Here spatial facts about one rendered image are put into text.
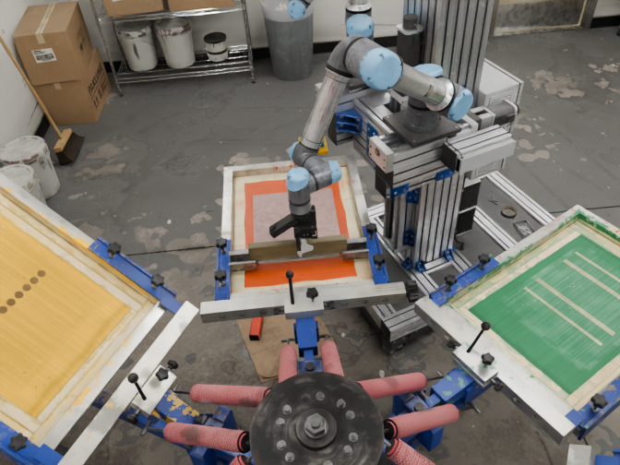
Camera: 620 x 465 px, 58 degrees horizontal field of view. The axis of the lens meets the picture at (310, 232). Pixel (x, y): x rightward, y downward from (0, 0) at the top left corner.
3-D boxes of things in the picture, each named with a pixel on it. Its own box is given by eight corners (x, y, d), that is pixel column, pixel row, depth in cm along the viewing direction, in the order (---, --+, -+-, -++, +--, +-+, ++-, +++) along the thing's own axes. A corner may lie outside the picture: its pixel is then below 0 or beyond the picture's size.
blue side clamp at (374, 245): (361, 237, 219) (362, 223, 214) (374, 235, 219) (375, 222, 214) (375, 295, 197) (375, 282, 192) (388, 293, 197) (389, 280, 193)
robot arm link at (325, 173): (325, 149, 191) (298, 160, 187) (344, 165, 183) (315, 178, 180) (326, 168, 196) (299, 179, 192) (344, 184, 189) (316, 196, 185)
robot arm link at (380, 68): (454, 80, 205) (354, 30, 168) (482, 97, 196) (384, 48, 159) (436, 110, 210) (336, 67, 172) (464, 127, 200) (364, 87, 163)
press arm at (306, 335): (295, 314, 187) (294, 304, 183) (313, 312, 187) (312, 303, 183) (299, 357, 174) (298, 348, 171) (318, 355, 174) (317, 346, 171)
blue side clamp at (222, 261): (220, 251, 218) (217, 238, 213) (232, 249, 218) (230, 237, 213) (218, 311, 196) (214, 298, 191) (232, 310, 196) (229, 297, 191)
